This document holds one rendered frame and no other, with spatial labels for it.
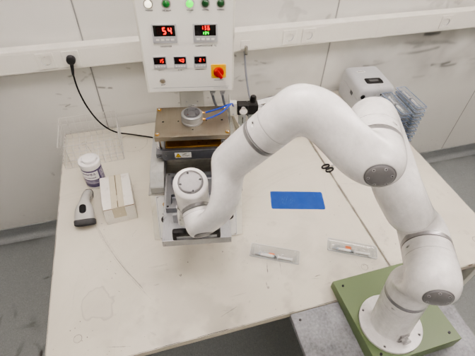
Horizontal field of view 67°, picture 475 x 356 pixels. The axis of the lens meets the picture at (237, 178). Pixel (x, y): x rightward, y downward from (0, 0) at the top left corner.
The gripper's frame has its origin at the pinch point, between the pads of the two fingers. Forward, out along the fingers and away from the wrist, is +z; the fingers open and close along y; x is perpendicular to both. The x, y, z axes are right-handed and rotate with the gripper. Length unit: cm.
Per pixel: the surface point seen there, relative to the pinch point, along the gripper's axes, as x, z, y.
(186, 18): 64, -22, 0
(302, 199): 18, 34, 45
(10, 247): 28, 117, -118
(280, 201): 17, 34, 35
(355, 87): 79, 36, 83
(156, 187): 17.5, 11.2, -14.2
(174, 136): 32.2, 1.0, -6.6
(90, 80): 81, 28, -47
